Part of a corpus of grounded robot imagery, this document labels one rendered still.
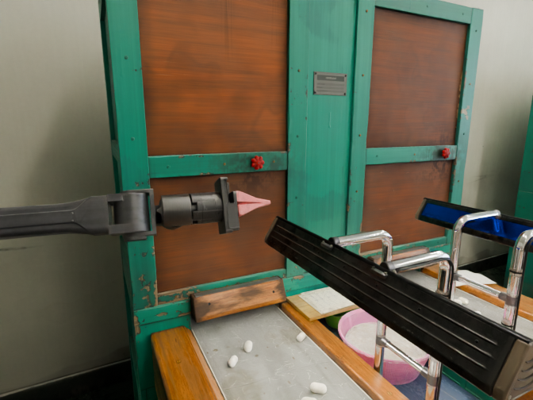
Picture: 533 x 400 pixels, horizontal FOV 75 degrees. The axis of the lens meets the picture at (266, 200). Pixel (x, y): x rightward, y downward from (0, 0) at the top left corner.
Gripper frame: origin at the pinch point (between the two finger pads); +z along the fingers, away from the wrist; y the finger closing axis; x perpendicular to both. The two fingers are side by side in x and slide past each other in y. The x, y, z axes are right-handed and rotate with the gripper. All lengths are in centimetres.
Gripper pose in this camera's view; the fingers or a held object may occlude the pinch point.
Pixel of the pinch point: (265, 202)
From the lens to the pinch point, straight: 68.6
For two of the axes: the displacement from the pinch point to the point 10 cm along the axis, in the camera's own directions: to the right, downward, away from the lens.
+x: 3.1, -1.4, -9.4
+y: 1.1, 9.9, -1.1
